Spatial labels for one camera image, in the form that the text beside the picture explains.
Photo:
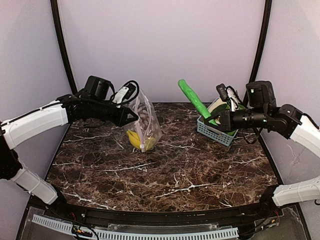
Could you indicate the green toy okra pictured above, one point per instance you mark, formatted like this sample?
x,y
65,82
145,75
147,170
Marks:
x,y
194,99

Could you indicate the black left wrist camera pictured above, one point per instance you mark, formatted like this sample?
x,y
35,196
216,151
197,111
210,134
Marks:
x,y
127,93

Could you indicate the yellow toy banana bunch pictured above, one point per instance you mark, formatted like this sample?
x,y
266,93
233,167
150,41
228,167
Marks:
x,y
136,142

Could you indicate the blue plastic vegetable basket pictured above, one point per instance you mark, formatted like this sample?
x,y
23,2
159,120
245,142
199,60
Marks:
x,y
214,134

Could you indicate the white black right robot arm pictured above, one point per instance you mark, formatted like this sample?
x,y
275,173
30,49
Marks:
x,y
287,121

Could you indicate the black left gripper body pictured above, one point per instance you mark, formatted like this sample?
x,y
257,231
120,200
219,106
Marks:
x,y
116,114

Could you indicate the black right frame post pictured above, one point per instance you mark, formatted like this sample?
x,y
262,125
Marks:
x,y
261,40

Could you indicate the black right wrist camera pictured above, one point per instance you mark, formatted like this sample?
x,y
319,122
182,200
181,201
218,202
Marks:
x,y
227,93

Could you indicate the black left frame post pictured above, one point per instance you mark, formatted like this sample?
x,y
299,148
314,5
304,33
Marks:
x,y
62,45

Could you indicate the dark green toy cucumber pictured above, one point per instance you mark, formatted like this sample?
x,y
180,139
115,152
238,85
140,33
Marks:
x,y
220,108

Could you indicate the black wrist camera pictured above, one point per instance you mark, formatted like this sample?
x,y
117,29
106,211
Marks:
x,y
227,93
127,93

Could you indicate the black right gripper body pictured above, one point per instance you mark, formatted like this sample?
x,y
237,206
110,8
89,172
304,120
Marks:
x,y
227,120

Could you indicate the clear zip top bag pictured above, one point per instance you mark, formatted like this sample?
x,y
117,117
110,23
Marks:
x,y
147,125

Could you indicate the grey slotted cable duct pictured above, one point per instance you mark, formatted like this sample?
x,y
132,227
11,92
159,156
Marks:
x,y
138,232

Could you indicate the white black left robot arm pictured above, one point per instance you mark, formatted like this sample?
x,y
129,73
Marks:
x,y
98,100

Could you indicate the black frame post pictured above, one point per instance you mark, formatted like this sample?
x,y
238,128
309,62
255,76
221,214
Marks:
x,y
261,40
62,45

